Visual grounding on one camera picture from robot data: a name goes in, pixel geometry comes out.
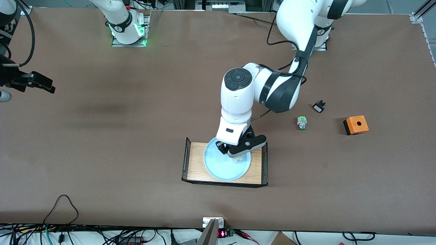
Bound light blue round plate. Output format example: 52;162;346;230
203;136;251;181

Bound red clip leads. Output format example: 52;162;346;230
235;230;259;245

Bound brown cardboard piece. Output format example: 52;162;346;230
271;231;297;245

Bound orange red device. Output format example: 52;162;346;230
116;236;143;245

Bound wooden shelf with wire sides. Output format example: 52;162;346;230
181;137;269;188

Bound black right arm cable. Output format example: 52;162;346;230
15;0;35;67

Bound aluminium camera mount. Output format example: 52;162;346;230
202;217;225;245

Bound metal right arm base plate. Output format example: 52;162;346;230
112;15;150;47

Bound black looped cable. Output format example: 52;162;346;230
43;194;79;226

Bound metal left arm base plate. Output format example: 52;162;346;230
291;43;328;51

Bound orange button enclosure box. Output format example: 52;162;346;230
343;115;370;136

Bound black cable to arm base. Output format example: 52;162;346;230
230;13;277;26

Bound aluminium frame structure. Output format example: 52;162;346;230
172;0;273;14

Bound black flat cable loop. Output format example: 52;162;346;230
342;231;376;242

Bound aluminium frame profile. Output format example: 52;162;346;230
414;0;436;19

